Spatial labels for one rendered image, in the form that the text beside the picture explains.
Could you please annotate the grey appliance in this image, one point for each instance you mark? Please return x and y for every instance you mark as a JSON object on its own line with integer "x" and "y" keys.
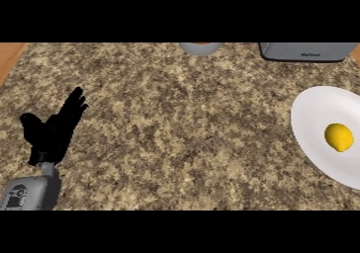
{"x": 307, "y": 51}

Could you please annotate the white round plate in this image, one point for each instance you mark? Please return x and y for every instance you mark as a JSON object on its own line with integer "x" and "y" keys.
{"x": 329, "y": 112}

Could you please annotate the grey round cup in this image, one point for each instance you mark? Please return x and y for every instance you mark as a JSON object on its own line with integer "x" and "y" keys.
{"x": 201, "y": 48}

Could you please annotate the yellow lemon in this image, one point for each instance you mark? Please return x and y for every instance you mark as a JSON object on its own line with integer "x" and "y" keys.
{"x": 338, "y": 137}

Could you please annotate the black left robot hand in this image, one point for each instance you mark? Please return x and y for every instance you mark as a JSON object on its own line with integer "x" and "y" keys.
{"x": 54, "y": 130}

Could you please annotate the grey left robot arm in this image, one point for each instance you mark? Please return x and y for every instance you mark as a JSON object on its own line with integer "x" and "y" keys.
{"x": 31, "y": 192}

